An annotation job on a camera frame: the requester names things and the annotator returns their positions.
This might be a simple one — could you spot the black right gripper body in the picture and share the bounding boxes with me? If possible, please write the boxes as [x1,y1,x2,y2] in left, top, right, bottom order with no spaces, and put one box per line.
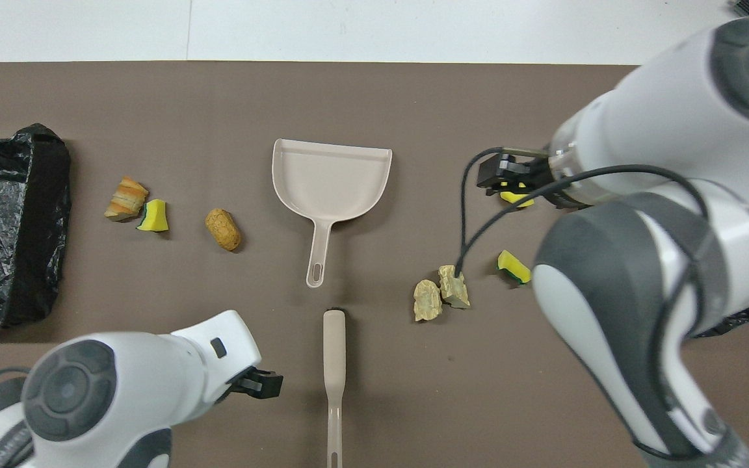
[516,153,554,200]

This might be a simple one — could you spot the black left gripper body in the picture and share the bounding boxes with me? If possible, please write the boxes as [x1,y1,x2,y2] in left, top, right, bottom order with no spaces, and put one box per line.
[228,368,257,398]

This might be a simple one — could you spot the beige hand brush black bristles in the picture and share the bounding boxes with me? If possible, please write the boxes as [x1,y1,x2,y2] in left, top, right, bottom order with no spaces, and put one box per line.
[322,307,348,468]

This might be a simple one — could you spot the yellow green sponge wedge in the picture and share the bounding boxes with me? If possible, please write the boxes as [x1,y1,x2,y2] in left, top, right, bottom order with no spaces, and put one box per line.
[136,198,170,233]
[497,250,532,286]

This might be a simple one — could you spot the tan rock piece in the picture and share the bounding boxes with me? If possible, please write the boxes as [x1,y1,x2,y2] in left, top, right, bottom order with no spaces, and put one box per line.
[438,265,471,309]
[413,279,443,322]

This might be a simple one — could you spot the brown oval bread roll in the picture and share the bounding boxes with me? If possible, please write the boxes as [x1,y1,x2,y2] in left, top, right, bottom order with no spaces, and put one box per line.
[204,207,243,252]

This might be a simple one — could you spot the beige plastic dustpan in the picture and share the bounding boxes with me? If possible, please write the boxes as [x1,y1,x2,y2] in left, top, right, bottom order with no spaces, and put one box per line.
[272,138,393,289]

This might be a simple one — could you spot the striped orange bread piece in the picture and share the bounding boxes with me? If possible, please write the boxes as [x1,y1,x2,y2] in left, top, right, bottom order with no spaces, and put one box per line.
[103,175,150,223]

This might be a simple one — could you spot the brown table mat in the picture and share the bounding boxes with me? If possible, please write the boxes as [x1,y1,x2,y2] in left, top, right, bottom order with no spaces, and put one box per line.
[0,62,749,468]

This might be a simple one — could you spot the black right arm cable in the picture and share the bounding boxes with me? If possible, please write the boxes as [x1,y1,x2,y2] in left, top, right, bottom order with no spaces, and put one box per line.
[458,147,713,456]

